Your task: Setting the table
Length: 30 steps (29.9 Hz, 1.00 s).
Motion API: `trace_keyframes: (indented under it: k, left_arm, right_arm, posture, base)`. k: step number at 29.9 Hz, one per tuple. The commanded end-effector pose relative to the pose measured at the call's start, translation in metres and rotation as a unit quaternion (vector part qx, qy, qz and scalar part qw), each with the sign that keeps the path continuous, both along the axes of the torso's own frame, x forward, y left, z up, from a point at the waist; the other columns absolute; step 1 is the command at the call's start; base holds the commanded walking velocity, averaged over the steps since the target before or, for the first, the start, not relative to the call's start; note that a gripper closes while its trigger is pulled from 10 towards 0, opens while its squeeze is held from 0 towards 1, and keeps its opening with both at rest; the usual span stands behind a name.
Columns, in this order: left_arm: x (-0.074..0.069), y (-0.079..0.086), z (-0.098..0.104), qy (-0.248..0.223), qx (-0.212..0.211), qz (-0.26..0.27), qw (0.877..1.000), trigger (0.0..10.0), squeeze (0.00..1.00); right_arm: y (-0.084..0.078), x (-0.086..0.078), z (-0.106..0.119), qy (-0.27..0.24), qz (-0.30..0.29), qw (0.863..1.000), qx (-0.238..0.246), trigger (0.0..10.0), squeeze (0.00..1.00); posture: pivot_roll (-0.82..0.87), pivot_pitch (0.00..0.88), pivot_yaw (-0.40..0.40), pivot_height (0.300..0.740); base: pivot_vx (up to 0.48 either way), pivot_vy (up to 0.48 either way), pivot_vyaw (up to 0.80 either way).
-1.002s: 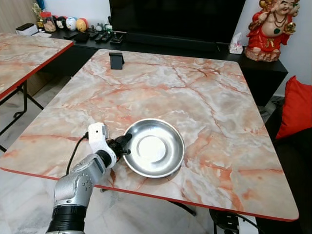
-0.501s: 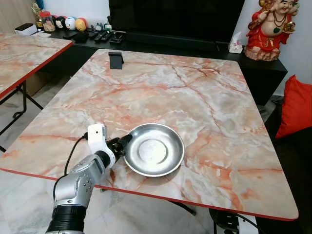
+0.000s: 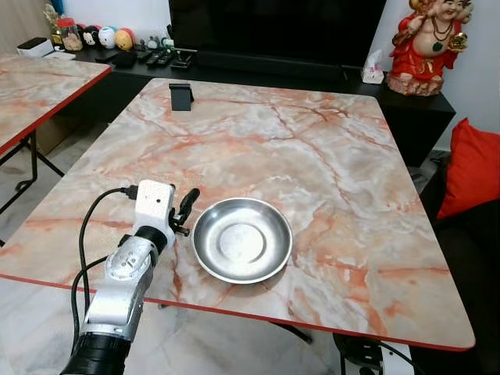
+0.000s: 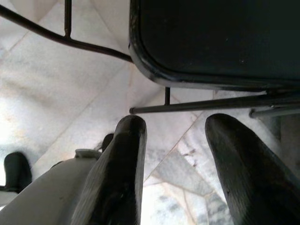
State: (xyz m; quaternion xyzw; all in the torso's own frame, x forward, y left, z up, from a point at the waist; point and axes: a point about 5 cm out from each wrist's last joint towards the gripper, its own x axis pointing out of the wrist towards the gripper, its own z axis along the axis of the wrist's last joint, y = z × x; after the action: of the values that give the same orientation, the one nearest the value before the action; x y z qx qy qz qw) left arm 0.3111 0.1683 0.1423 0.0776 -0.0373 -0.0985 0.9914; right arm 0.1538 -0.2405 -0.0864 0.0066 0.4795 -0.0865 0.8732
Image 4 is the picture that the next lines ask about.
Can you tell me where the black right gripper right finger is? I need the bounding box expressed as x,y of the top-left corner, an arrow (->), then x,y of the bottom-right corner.
204,113 -> 300,225

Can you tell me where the black folding metal chair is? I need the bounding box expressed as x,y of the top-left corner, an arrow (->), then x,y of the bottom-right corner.
0,0 -> 300,118

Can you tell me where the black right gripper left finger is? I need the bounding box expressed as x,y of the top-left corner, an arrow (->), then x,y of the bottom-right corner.
70,115 -> 148,225

